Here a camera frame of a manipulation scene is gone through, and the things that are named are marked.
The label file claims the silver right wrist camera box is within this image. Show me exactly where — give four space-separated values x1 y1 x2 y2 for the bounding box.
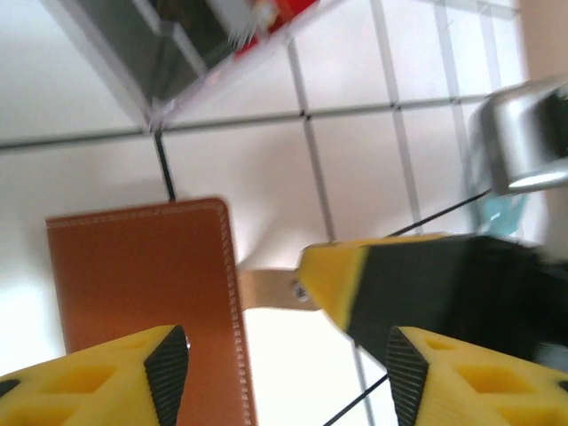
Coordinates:
467 74 568 197

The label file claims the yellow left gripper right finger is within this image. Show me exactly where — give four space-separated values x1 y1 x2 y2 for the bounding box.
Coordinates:
383 326 568 426

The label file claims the red and yellow box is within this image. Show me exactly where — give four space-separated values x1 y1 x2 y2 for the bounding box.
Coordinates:
55 0 350 132

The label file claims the teal plastic tube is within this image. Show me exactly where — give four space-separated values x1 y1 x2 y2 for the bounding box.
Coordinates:
477 193 533 237

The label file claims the red card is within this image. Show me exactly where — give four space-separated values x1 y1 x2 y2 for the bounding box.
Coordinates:
233 0 321 59

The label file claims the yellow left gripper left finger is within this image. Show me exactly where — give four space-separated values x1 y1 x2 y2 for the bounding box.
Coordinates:
0 324 191 426

